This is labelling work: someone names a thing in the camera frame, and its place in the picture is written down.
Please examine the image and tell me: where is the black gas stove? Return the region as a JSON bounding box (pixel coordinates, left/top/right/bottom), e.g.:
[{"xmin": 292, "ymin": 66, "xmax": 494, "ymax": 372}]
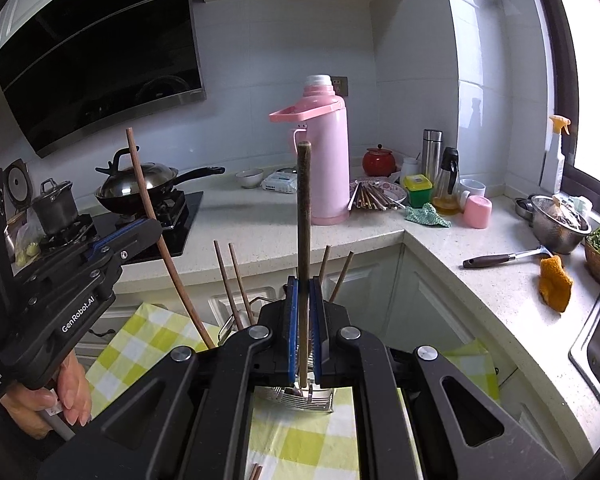
[{"xmin": 14, "ymin": 190, "xmax": 205, "ymax": 277}]

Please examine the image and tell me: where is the person's left hand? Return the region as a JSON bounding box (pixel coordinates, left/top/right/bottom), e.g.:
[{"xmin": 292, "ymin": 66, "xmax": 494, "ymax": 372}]
[{"xmin": 2, "ymin": 352, "xmax": 92, "ymax": 437}]

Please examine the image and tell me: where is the green cloth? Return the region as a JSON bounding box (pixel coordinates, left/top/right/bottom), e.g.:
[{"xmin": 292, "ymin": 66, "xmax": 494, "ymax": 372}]
[{"xmin": 404, "ymin": 203, "xmax": 452, "ymax": 229}]

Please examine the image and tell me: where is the steel cooking pot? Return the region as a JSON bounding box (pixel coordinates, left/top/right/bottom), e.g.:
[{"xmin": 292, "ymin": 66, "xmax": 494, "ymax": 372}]
[{"xmin": 32, "ymin": 178, "xmax": 80, "ymax": 236}]

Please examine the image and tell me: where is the red lidded pot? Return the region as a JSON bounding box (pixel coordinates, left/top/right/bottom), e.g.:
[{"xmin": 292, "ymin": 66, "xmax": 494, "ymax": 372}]
[{"xmin": 362, "ymin": 143, "xmax": 398, "ymax": 178}]

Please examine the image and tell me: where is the white bowl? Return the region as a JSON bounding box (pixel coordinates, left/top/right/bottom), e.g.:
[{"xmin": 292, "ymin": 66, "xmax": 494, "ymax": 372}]
[{"xmin": 235, "ymin": 168, "xmax": 265, "ymax": 190}]

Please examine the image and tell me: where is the yellow-green checked tablecloth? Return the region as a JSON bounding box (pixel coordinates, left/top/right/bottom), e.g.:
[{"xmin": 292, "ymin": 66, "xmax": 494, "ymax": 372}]
[{"xmin": 85, "ymin": 302, "xmax": 501, "ymax": 480}]

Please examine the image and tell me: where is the orange cloth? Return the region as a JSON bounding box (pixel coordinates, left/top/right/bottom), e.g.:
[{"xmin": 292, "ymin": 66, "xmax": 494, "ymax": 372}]
[{"xmin": 538, "ymin": 255, "xmax": 572, "ymax": 314}]

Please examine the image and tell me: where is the pink thermos jug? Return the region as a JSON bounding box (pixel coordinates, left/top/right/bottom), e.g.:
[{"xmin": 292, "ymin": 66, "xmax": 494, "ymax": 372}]
[{"xmin": 269, "ymin": 74, "xmax": 351, "ymax": 226}]

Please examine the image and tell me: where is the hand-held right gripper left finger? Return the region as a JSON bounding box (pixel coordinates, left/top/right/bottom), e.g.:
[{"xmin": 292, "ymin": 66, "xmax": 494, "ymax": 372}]
[{"xmin": 37, "ymin": 276, "xmax": 301, "ymax": 480}]

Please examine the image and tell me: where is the bag of yellow food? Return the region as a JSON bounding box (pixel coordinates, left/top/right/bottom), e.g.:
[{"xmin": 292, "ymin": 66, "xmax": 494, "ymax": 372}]
[{"xmin": 11, "ymin": 222, "xmax": 46, "ymax": 267}]

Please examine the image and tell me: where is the person's left forearm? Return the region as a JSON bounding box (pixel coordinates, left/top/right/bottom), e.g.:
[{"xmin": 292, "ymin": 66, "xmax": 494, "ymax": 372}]
[{"xmin": 0, "ymin": 395, "xmax": 56, "ymax": 468}]

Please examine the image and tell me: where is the patterned plate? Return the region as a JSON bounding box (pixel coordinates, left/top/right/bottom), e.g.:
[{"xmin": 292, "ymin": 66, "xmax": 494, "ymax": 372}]
[{"xmin": 349, "ymin": 179, "xmax": 409, "ymax": 212}]

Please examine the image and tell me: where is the white kitchen cabinet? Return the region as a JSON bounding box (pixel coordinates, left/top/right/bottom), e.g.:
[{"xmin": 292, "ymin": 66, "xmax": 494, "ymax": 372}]
[{"xmin": 75, "ymin": 242, "xmax": 586, "ymax": 480}]

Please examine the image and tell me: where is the oil bottle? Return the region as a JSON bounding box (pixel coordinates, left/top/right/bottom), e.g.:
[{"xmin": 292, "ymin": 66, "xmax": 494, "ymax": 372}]
[{"xmin": 432, "ymin": 147, "xmax": 461, "ymax": 216}]

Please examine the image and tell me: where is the black range hood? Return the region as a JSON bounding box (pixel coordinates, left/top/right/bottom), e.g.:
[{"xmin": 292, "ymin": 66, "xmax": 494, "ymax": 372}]
[{"xmin": 0, "ymin": 0, "xmax": 207, "ymax": 159}]

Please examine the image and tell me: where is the metal wire utensil rack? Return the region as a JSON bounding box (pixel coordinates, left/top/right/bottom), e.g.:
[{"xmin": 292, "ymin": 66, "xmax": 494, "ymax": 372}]
[{"xmin": 217, "ymin": 282, "xmax": 337, "ymax": 415}]

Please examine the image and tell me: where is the steel flask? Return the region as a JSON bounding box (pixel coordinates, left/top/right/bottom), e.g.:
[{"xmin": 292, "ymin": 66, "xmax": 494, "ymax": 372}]
[{"xmin": 422, "ymin": 128, "xmax": 444, "ymax": 182}]

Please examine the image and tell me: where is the green lidded container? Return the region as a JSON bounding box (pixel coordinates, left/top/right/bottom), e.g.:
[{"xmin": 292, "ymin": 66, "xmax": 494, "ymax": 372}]
[{"xmin": 403, "ymin": 173, "xmax": 434, "ymax": 207}]

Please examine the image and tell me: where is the black wok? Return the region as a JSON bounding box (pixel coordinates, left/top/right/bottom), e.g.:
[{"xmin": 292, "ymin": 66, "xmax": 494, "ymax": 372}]
[{"xmin": 94, "ymin": 166, "xmax": 226, "ymax": 216}]

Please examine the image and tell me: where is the white cup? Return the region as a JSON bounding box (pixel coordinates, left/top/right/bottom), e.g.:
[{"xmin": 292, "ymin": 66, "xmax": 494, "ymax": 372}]
[{"xmin": 459, "ymin": 178, "xmax": 487, "ymax": 199}]

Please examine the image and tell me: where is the bundle of mixed chopsticks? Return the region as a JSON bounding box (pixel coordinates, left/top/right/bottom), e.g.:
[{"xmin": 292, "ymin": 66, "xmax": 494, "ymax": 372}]
[{"xmin": 348, "ymin": 182, "xmax": 406, "ymax": 211}]

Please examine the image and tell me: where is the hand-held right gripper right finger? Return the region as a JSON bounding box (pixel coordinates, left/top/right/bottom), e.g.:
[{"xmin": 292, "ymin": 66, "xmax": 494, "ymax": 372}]
[{"xmin": 309, "ymin": 279, "xmax": 571, "ymax": 480}]

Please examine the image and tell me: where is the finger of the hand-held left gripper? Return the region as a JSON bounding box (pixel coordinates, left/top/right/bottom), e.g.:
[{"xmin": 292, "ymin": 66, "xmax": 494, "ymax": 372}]
[
  {"xmin": 86, "ymin": 233, "xmax": 162, "ymax": 267},
  {"xmin": 27, "ymin": 216, "xmax": 164, "ymax": 275}
]

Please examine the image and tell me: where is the white spray bottle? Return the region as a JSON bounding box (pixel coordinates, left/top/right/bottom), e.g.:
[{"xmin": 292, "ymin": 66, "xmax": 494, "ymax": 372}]
[{"xmin": 539, "ymin": 114, "xmax": 572, "ymax": 195}]

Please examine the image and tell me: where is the speckled kitchen countertop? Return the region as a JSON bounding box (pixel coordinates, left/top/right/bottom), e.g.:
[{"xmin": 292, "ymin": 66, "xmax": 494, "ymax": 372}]
[{"xmin": 10, "ymin": 187, "xmax": 600, "ymax": 461}]

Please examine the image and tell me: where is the steel bowl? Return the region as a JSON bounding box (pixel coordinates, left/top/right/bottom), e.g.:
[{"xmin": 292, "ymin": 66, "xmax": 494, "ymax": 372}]
[{"xmin": 514, "ymin": 194, "xmax": 593, "ymax": 256}]

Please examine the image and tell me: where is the white wipes packet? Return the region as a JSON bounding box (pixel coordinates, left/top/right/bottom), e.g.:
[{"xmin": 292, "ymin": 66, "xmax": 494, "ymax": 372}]
[{"xmin": 260, "ymin": 169, "xmax": 300, "ymax": 194}]

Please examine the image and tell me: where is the spatula with dark handle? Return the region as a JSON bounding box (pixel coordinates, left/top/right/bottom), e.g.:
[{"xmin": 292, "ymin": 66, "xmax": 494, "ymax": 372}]
[{"xmin": 462, "ymin": 244, "xmax": 554, "ymax": 269}]

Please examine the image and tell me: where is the pink cup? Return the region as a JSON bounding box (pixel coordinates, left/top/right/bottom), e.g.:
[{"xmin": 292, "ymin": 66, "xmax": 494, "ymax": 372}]
[{"xmin": 462, "ymin": 195, "xmax": 494, "ymax": 230}]

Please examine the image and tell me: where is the steel wok lid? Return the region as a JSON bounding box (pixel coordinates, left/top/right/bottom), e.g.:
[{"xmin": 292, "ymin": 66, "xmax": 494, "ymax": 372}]
[{"xmin": 95, "ymin": 145, "xmax": 179, "ymax": 200}]

